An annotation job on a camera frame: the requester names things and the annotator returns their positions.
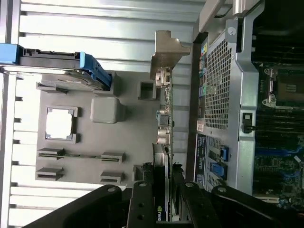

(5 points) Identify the grey metal PC case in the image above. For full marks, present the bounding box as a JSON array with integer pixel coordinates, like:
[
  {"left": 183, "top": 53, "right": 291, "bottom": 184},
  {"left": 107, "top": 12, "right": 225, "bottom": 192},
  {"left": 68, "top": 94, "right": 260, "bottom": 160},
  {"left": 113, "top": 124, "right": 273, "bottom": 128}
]
[{"left": 185, "top": 0, "right": 304, "bottom": 228}]

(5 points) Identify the blue expansion slot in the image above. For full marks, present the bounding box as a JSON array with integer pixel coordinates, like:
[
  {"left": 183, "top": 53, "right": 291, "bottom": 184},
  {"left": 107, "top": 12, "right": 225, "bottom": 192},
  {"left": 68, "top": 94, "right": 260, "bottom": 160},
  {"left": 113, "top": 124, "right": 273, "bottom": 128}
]
[{"left": 255, "top": 146, "right": 301, "bottom": 155}]

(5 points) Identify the small blue case latch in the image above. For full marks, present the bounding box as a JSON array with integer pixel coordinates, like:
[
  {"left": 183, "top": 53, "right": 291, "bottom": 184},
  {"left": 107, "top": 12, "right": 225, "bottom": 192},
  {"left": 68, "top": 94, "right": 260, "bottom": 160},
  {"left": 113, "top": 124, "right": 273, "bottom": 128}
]
[{"left": 219, "top": 145, "right": 229, "bottom": 162}]

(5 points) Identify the silver CPU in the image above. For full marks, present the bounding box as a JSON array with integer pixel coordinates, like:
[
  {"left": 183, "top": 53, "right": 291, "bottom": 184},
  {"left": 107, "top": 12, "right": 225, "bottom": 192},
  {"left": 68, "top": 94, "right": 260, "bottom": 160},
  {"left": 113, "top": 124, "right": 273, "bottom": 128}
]
[{"left": 45, "top": 108, "right": 74, "bottom": 140}]

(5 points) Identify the dark printed case label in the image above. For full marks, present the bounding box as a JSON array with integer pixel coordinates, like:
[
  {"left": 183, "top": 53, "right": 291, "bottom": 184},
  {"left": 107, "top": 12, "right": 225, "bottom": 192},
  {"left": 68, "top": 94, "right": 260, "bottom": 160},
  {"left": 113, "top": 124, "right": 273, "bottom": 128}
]
[{"left": 194, "top": 134, "right": 208, "bottom": 183}]

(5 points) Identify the metal CPU socket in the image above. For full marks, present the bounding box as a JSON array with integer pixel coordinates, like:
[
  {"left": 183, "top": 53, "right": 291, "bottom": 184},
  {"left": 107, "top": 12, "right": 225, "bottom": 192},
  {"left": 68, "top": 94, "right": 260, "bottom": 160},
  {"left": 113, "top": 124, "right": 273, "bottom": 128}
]
[{"left": 262, "top": 65, "right": 304, "bottom": 111}]

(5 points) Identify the RAM stick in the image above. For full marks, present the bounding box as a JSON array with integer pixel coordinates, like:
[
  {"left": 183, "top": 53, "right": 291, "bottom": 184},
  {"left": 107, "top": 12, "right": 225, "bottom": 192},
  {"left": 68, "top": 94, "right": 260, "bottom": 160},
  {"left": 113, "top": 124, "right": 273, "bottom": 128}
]
[{"left": 38, "top": 153, "right": 119, "bottom": 159}]

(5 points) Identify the large blue case latch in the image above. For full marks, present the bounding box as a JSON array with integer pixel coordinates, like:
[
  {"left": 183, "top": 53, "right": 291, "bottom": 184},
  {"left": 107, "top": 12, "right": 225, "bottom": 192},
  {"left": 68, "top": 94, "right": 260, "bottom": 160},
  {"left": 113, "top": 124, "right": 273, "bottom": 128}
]
[{"left": 210, "top": 162, "right": 228, "bottom": 181}]

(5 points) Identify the black case switch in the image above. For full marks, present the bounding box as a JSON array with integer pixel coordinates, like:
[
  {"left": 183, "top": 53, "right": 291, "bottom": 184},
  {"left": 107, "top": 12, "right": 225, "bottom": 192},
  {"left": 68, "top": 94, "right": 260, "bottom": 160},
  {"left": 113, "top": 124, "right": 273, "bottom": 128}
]
[{"left": 242, "top": 112, "right": 256, "bottom": 133}]

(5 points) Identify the dark green motherboard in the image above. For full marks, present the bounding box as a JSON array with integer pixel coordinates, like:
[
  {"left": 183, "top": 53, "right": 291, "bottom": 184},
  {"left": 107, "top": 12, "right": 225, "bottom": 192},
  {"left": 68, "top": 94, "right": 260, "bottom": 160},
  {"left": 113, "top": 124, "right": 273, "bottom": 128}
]
[{"left": 251, "top": 59, "right": 304, "bottom": 207}]

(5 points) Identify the disk in blue caddy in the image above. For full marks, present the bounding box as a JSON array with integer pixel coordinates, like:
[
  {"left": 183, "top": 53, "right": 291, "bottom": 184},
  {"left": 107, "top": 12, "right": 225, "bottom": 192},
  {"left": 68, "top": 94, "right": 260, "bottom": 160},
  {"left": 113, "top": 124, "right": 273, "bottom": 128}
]
[{"left": 0, "top": 42, "right": 113, "bottom": 92}]

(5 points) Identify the grey parts rack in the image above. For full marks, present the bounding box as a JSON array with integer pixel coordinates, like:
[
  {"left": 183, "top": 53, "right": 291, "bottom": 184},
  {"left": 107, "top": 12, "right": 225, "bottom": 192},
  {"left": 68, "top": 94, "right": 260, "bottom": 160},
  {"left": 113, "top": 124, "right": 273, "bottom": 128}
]
[{"left": 35, "top": 70, "right": 168, "bottom": 190}]

